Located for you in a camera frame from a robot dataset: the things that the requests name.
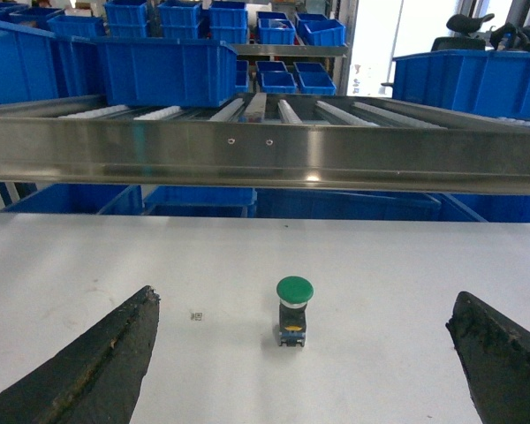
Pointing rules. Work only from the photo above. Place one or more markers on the large blue bin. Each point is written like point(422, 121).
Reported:
point(487, 83)
point(39, 65)
point(167, 72)

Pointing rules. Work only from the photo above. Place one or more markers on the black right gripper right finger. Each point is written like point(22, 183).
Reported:
point(494, 353)

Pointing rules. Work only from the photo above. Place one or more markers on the large blue bin left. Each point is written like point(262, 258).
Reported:
point(39, 65)

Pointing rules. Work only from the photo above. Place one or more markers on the large blue bin centre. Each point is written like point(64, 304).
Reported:
point(167, 72)

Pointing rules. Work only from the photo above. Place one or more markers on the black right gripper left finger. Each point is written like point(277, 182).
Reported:
point(97, 377)

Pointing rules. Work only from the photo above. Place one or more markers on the large blue bin right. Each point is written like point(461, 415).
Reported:
point(487, 83)

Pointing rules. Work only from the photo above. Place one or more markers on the black office chair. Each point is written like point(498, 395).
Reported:
point(465, 31)

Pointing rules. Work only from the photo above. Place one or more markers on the steel roller shelf rack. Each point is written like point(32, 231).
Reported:
point(276, 141)

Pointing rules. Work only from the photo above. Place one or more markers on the green mushroom push button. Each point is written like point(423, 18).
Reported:
point(294, 293)

